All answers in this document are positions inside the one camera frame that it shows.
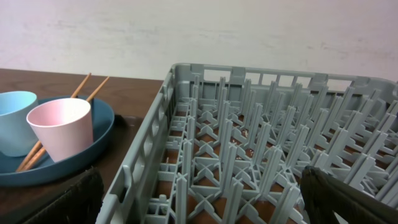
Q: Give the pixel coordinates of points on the left wooden chopstick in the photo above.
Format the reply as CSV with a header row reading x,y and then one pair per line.
x,y
38,150

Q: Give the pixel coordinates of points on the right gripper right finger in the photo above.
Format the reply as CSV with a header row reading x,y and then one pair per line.
x,y
325,197

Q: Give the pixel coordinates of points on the light blue cup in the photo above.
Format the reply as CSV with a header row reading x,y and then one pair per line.
x,y
17,137

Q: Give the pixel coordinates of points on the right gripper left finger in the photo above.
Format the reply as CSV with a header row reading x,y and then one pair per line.
x,y
80,203

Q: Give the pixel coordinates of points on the grey dishwasher rack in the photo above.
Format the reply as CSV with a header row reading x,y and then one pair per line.
x,y
229,144

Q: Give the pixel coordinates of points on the dark blue plate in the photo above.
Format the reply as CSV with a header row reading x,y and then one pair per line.
x,y
46,170

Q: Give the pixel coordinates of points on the right wooden chopstick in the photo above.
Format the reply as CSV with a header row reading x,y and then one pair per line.
x,y
94,93

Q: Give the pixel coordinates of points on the wooden chopstick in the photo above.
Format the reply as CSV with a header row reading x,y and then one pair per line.
x,y
94,93
38,150

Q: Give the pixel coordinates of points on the pink cup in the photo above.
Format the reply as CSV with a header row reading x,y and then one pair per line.
x,y
63,126

